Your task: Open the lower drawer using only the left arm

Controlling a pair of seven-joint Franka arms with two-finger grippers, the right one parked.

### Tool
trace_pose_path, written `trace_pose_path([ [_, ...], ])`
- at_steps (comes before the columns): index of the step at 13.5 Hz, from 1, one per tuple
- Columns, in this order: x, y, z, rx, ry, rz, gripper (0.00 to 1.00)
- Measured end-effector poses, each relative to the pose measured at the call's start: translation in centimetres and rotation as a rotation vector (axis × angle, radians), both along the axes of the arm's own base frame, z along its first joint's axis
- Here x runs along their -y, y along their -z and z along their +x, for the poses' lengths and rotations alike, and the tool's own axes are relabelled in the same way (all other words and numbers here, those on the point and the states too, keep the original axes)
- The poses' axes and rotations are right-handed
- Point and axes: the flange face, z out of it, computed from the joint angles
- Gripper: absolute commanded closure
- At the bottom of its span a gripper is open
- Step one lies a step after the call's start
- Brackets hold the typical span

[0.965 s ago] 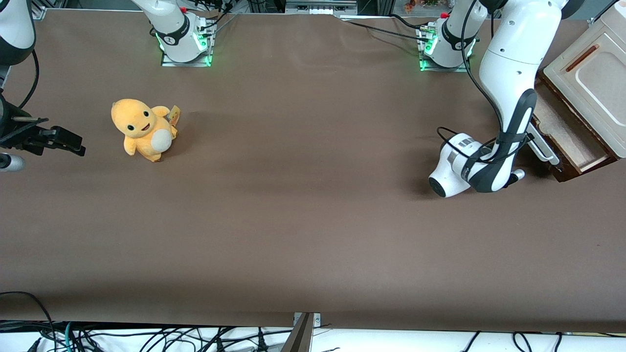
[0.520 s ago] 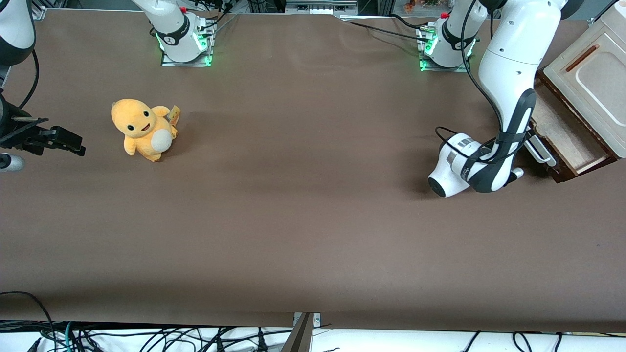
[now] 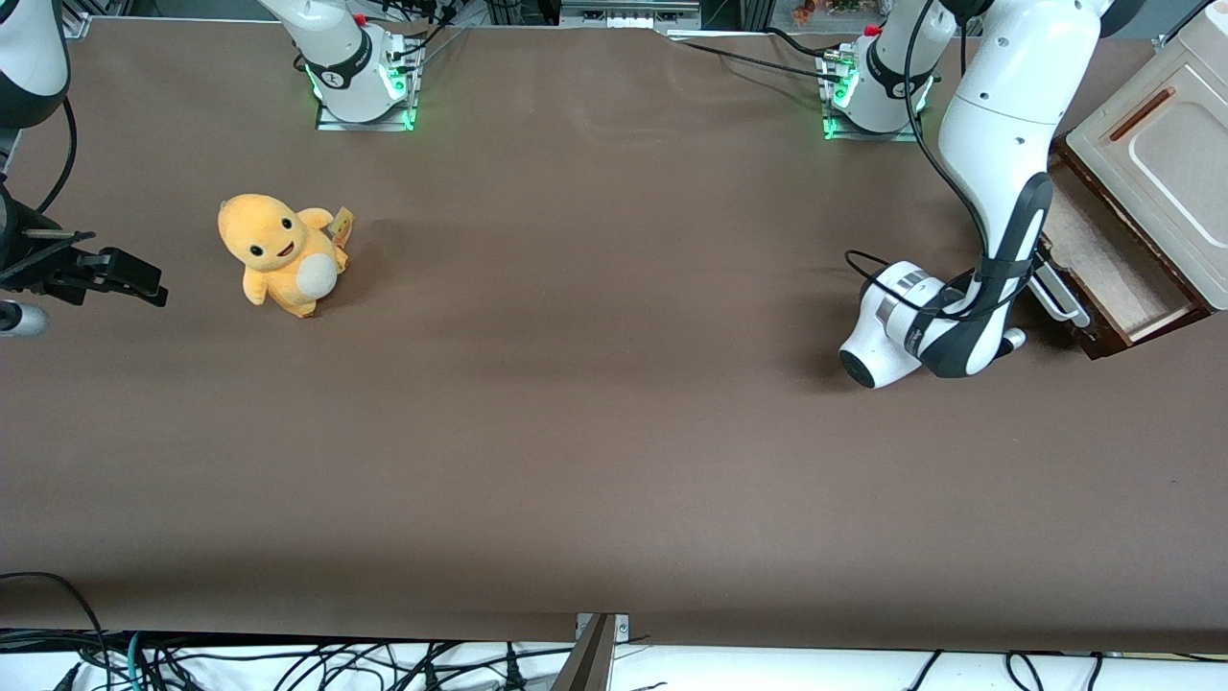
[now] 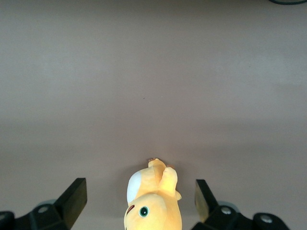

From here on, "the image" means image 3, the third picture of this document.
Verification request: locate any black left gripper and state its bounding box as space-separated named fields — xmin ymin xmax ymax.
xmin=1019 ymin=257 xmax=1051 ymax=332

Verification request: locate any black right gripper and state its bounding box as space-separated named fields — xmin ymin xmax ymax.
xmin=0 ymin=182 xmax=171 ymax=310

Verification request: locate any white drawer handle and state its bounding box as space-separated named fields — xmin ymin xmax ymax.
xmin=1029 ymin=257 xmax=1092 ymax=329

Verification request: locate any cream drawer cabinet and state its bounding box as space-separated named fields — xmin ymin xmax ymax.
xmin=1065 ymin=8 xmax=1228 ymax=311

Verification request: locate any yellow plush toy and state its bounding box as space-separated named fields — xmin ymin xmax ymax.
xmin=217 ymin=193 xmax=349 ymax=320

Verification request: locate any brown wooden strip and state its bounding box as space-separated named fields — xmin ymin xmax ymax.
xmin=1109 ymin=87 xmax=1176 ymax=143

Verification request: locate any brown table cover sheet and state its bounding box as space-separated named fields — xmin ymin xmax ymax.
xmin=0 ymin=17 xmax=1228 ymax=655

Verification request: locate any grey equipment box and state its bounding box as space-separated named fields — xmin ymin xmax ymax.
xmin=559 ymin=0 xmax=703 ymax=32

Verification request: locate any aluminium profile bar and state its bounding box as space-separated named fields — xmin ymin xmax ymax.
xmin=549 ymin=614 xmax=617 ymax=691

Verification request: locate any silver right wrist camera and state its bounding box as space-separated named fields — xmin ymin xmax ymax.
xmin=0 ymin=301 xmax=49 ymax=338

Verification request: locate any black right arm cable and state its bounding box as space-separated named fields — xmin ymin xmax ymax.
xmin=36 ymin=94 xmax=80 ymax=214

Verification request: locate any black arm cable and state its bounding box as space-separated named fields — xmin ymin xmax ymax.
xmin=36 ymin=94 xmax=80 ymax=214
xmin=844 ymin=0 xmax=1042 ymax=322

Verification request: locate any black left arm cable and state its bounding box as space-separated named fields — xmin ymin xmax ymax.
xmin=844 ymin=0 xmax=1042 ymax=322

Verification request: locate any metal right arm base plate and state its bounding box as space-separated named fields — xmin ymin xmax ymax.
xmin=315 ymin=91 xmax=417 ymax=133

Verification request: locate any black looped cable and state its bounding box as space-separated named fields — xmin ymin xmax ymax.
xmin=0 ymin=572 xmax=108 ymax=663

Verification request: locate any short black table cable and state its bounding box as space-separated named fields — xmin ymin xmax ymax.
xmin=765 ymin=26 xmax=840 ymax=59

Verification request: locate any long black table cable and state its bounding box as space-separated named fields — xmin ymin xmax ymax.
xmin=669 ymin=36 xmax=847 ymax=83

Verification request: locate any black cable bundle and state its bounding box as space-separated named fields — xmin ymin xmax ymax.
xmin=369 ymin=0 xmax=463 ymax=68

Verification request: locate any black cable tangle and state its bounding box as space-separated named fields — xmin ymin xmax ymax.
xmin=144 ymin=638 xmax=577 ymax=691

